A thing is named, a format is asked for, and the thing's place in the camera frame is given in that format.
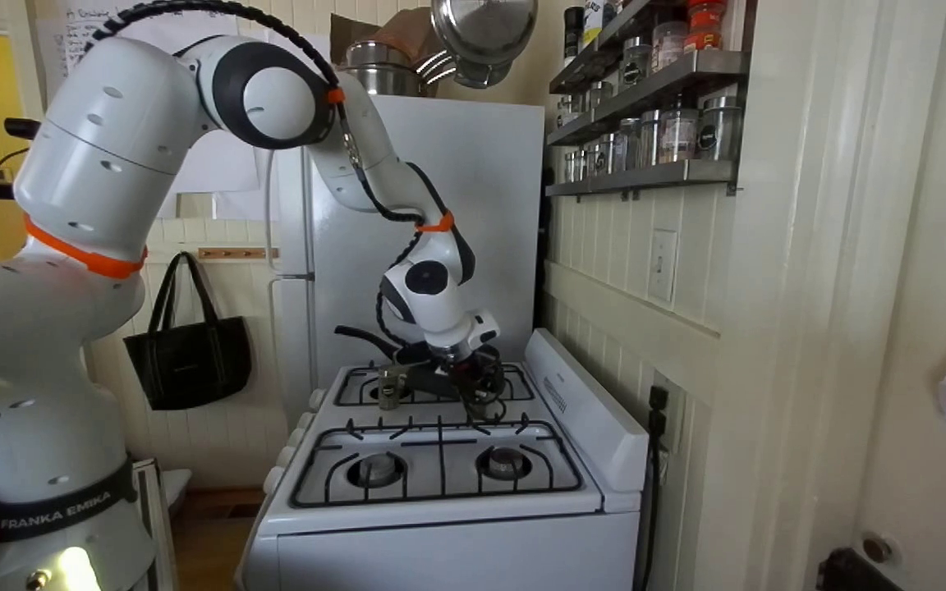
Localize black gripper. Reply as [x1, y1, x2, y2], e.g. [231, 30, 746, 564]
[397, 338, 512, 425]

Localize black stove grate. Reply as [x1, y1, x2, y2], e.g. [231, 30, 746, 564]
[289, 415, 589, 507]
[329, 357, 540, 409]

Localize white gas stove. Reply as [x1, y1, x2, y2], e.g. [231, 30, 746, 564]
[235, 325, 652, 591]

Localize black frying pan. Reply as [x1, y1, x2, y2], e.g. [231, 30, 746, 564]
[330, 321, 506, 387]

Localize white refrigerator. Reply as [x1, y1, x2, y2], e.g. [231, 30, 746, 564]
[261, 95, 549, 420]

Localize black tote bag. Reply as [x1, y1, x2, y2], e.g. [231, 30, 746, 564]
[121, 249, 255, 412]

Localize small hanging steel pot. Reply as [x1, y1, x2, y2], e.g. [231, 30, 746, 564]
[451, 46, 521, 95]

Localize small white box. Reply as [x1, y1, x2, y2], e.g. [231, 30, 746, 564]
[173, 190, 219, 222]

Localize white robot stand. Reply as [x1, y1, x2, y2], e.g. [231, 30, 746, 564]
[127, 456, 192, 591]

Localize large hanging steel bowl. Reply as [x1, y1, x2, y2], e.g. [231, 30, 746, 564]
[426, 0, 543, 65]

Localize dark spice bottle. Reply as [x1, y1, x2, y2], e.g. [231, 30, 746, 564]
[560, 4, 589, 60]

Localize brown board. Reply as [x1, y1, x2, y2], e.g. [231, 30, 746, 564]
[329, 5, 442, 67]

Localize red spice container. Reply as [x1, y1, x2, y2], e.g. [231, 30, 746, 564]
[685, 0, 731, 53]

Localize black power cord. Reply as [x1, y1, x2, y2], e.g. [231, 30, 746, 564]
[629, 379, 674, 591]

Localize white switch plate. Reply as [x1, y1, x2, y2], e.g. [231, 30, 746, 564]
[644, 222, 682, 308]

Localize metal wall spice rack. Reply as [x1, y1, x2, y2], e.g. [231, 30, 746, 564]
[543, 0, 760, 203]

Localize wooden hook rail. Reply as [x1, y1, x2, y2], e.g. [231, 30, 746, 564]
[192, 243, 282, 264]

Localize handwritten white wall paper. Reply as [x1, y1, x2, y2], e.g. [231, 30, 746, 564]
[26, 0, 280, 222]

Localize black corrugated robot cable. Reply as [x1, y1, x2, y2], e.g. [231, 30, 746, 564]
[82, 0, 466, 239]

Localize black camera on stand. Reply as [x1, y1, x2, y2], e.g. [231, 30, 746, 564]
[0, 110, 45, 145]

